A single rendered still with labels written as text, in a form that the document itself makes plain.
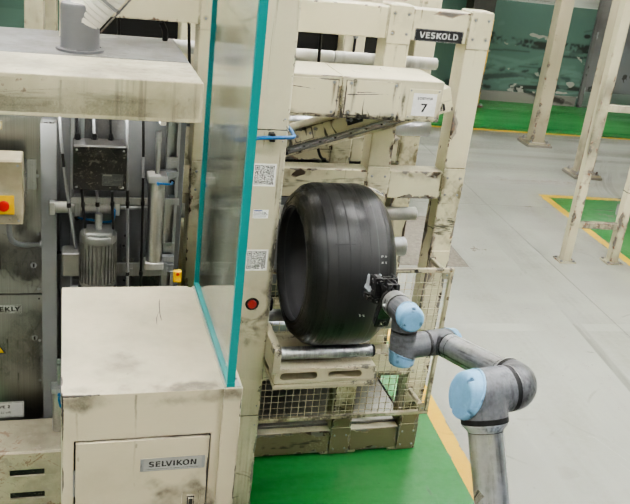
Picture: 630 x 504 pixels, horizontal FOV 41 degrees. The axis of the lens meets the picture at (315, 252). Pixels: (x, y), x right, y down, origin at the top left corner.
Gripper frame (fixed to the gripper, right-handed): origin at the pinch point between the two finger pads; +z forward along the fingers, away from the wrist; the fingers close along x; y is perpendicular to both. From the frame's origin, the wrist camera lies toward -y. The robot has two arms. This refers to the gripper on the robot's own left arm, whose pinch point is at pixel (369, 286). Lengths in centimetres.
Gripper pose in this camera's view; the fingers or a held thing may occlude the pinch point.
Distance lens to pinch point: 266.5
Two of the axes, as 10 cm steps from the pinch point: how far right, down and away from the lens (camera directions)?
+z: -2.8, -2.8, 9.2
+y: 0.8, -9.6, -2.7
